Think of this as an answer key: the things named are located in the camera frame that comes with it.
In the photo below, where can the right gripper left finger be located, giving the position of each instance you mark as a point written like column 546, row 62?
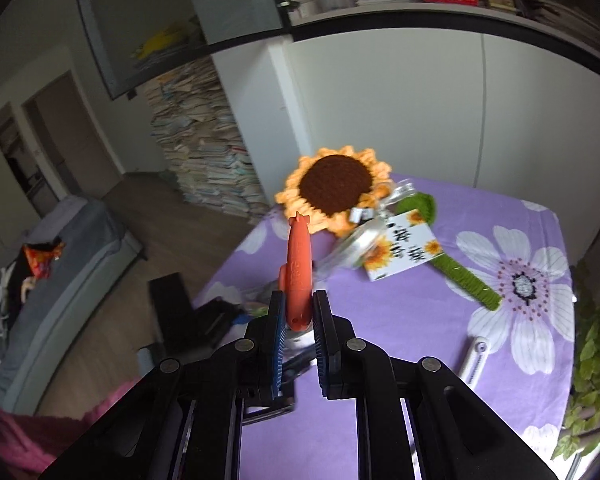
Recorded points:
column 184, row 421

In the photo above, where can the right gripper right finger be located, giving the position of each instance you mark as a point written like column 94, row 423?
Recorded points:
column 414, row 419

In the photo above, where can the orange marker pen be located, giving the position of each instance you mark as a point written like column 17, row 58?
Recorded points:
column 295, row 278

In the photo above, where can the white correction tape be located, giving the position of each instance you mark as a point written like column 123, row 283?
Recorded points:
column 474, row 362

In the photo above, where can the purple floral tablecloth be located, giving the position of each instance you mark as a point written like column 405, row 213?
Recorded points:
column 514, row 246

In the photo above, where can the grey sofa bed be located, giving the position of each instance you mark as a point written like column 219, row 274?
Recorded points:
column 61, row 273

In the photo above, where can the green potted plant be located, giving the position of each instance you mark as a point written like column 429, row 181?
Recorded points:
column 580, row 430

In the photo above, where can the pile of stacked papers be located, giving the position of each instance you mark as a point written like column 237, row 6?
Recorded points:
column 195, row 128

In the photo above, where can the white sunflower greeting card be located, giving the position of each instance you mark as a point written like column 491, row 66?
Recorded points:
column 407, row 242

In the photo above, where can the crochet sunflower with green stem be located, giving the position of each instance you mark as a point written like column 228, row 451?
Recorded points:
column 338, row 189

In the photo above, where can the silver ribbon bow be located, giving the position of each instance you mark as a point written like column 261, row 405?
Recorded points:
column 351, row 251

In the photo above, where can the glass cabinet door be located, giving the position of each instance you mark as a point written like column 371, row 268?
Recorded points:
column 133, row 41

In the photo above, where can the white bookshelf cabinet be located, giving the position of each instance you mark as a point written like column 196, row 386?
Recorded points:
column 440, row 91

